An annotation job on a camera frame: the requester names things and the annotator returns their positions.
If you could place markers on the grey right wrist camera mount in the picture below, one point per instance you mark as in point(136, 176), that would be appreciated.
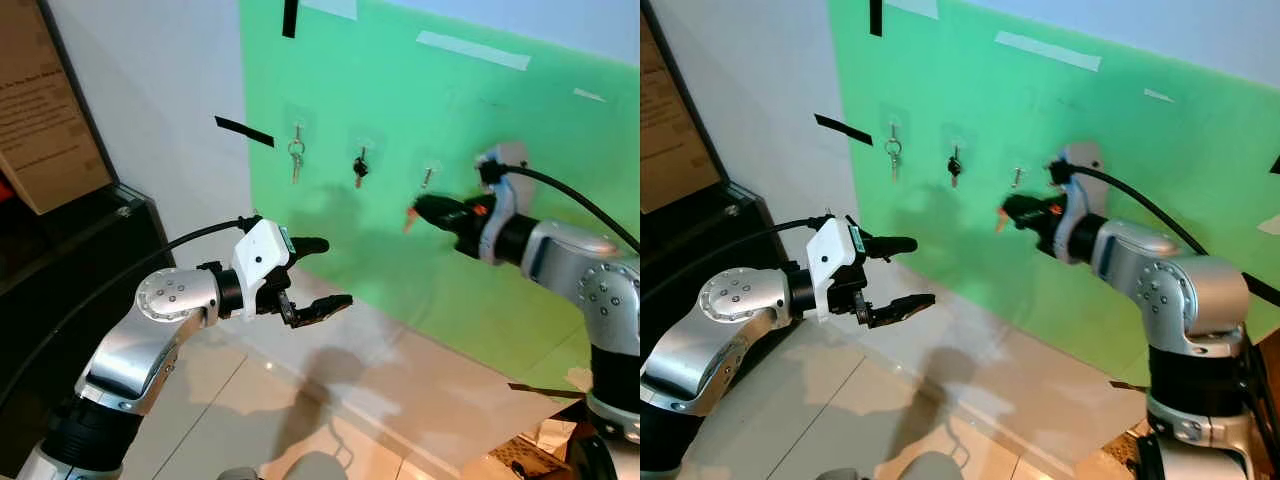
point(1080, 155)
point(503, 210)

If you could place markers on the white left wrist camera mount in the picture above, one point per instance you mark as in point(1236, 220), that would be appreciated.
point(258, 260)
point(832, 260)

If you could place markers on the black cabinet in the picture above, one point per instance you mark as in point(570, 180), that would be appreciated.
point(60, 260)
point(700, 240)

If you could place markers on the silver key bunch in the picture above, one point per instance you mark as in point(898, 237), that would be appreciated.
point(296, 150)
point(893, 150)

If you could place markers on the green foam board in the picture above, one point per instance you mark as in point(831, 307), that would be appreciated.
point(1200, 140)
point(450, 110)

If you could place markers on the small white tape strip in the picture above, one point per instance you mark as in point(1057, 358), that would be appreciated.
point(1159, 95)
point(589, 95)

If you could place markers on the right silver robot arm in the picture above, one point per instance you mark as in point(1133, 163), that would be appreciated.
point(580, 265)
point(1170, 270)

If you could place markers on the wide white tape piece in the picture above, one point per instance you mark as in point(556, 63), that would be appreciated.
point(912, 7)
point(330, 8)

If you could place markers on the black key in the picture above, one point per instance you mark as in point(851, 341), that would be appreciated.
point(360, 168)
point(955, 166)

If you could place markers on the white paper patch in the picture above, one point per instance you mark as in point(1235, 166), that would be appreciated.
point(1271, 224)

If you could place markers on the long white tape strip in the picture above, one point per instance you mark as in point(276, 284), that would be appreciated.
point(473, 50)
point(1048, 51)

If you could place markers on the orange key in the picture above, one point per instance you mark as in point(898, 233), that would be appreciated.
point(410, 220)
point(1001, 220)

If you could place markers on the brown cardboard box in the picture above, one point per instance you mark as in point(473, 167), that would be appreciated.
point(670, 120)
point(40, 110)

